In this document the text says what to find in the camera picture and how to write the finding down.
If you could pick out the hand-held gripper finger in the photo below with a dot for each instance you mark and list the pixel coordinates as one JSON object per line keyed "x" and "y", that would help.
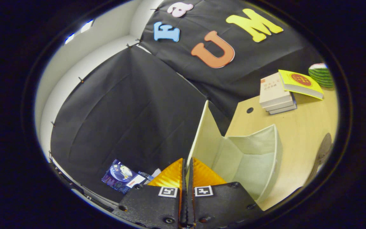
{"x": 183, "y": 210}
{"x": 190, "y": 210}

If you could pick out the pale green fabric storage box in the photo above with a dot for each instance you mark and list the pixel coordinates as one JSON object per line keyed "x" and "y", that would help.
{"x": 249, "y": 165}

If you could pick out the brown fuzzy slipper shoe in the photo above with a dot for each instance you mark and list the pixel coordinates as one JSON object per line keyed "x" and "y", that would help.
{"x": 324, "y": 149}

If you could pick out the blue printed carton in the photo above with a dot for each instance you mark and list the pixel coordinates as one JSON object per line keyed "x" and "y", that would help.
{"x": 119, "y": 176}

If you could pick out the black backdrop cloth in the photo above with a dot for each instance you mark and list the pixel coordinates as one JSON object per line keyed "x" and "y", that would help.
{"x": 122, "y": 111}

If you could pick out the beige cover book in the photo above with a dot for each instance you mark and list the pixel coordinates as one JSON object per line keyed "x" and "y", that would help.
{"x": 272, "y": 89}

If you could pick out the yellow book with red circle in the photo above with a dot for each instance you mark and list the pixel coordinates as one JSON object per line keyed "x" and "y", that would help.
{"x": 316, "y": 89}

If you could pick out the watermelon slice plush toy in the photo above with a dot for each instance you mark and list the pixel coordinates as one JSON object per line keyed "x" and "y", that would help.
{"x": 322, "y": 76}

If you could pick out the ceiling light panel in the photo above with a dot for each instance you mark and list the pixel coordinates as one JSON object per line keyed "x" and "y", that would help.
{"x": 87, "y": 26}
{"x": 69, "y": 38}

